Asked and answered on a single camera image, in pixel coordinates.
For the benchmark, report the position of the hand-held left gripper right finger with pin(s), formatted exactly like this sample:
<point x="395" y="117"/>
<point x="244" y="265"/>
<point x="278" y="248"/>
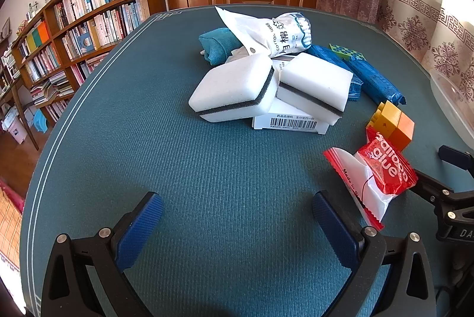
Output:
<point x="331" y="228"/>

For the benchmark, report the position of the orange yellow toy block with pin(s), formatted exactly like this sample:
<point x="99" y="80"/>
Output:
<point x="392" y="120"/>

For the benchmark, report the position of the patterned white purple curtain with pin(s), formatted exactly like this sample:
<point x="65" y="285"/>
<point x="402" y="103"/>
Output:
<point x="400" y="5"/>

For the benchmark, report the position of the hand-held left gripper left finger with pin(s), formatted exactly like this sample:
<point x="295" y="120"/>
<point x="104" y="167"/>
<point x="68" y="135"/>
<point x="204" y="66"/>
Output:
<point x="142" y="228"/>

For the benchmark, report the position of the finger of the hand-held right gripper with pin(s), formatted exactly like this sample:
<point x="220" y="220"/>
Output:
<point x="431" y="187"/>
<point x="453" y="155"/>

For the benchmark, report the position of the orange patterned blanket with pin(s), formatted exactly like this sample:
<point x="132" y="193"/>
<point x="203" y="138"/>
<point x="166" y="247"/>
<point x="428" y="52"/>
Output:
<point x="9" y="224"/>

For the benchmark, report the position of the blue plastic stool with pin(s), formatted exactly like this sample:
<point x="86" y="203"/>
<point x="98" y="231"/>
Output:
<point x="40" y="124"/>

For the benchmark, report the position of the clear plastic bin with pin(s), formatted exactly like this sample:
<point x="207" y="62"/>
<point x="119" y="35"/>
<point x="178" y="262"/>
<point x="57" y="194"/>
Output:
<point x="455" y="105"/>

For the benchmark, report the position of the blue plastic packet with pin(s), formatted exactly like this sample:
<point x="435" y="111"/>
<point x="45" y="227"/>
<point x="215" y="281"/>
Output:
<point x="377" y="81"/>
<point x="326" y="55"/>

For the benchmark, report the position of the teal folded cloth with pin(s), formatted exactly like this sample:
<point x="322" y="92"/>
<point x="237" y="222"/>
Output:
<point x="216" y="44"/>

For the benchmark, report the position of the green dotted block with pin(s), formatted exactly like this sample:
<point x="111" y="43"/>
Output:
<point x="346" y="52"/>

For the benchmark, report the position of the pink plastic bin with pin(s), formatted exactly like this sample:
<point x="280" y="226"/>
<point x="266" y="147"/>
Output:
<point x="14" y="130"/>

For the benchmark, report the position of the white sponge with grey layer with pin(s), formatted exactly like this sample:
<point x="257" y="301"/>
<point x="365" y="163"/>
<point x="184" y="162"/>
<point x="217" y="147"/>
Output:
<point x="233" y="87"/>
<point x="314" y="83"/>

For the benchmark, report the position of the red white glue packet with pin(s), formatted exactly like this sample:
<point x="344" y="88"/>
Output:
<point x="385" y="168"/>

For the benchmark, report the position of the white cotton swab bag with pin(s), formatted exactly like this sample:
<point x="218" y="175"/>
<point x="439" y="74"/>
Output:
<point x="274" y="31"/>

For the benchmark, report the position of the white medicine box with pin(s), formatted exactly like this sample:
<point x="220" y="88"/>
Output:
<point x="285" y="120"/>

